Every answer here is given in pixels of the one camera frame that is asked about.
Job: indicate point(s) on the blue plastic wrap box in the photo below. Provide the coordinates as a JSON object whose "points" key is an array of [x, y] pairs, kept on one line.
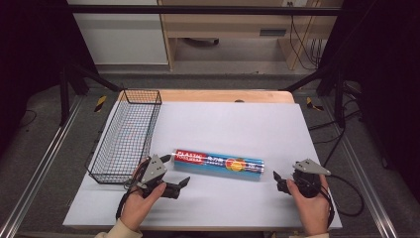
{"points": [[214, 162]]}

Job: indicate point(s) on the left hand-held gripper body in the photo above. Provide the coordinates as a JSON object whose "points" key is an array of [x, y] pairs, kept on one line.
{"points": [[153, 168]]}

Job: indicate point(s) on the wooden table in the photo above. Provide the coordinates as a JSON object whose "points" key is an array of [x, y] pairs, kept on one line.
{"points": [[204, 95]]}

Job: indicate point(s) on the person's left hand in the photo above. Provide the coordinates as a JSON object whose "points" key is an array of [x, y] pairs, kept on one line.
{"points": [[137, 208]]}

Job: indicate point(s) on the aluminium floor rail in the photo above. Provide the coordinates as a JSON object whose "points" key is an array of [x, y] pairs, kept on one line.
{"points": [[43, 158], [360, 165]]}

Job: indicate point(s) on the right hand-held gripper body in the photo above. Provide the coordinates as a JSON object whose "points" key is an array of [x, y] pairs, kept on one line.
{"points": [[308, 181]]}

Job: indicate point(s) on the white table mat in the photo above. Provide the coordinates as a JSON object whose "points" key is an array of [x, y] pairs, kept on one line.
{"points": [[231, 125]]}

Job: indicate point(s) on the yellow black tape strip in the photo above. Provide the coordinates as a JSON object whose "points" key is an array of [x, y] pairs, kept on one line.
{"points": [[100, 103], [311, 104]]}

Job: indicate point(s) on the white cabinet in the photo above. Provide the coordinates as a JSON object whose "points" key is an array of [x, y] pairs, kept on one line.
{"points": [[122, 36]]}

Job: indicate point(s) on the black curtain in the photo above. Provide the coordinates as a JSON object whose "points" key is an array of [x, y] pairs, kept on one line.
{"points": [[383, 82], [33, 66]]}

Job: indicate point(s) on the person's right hand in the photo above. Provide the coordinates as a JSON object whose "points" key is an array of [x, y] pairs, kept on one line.
{"points": [[313, 211]]}

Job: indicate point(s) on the black metal stand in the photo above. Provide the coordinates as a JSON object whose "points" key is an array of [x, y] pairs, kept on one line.
{"points": [[64, 95], [339, 99]]}

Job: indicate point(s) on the black horizontal frame bar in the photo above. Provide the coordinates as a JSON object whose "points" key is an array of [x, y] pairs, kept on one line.
{"points": [[198, 10]]}

